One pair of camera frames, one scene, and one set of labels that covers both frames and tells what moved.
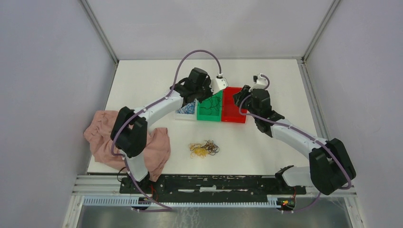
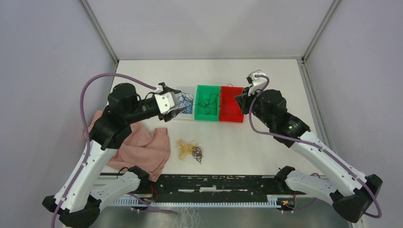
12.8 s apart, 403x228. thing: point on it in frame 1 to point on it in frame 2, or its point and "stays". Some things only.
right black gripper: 238,96 stays
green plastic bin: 210,109 stays
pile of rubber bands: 209,147 to 188,148
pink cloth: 157,151 stays
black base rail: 209,187 stays
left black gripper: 206,83 to 168,115
